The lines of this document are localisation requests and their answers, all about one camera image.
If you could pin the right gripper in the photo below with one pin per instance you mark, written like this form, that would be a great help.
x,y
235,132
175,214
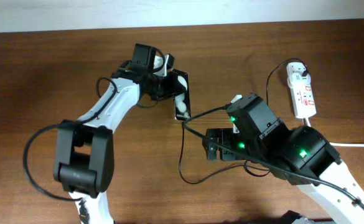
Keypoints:
x,y
226,135

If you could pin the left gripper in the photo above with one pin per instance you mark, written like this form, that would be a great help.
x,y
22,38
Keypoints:
x,y
173,83

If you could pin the black smartphone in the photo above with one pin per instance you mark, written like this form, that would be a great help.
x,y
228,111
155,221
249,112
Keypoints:
x,y
181,94

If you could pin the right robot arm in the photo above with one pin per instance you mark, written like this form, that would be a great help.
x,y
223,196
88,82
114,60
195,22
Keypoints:
x,y
301,156

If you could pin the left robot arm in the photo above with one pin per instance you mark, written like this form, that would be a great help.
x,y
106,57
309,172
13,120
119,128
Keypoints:
x,y
84,158

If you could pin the white USB charger plug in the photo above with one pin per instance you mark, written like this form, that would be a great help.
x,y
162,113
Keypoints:
x,y
297,75

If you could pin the white power strip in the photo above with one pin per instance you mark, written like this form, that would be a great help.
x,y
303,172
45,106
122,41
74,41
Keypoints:
x,y
303,101

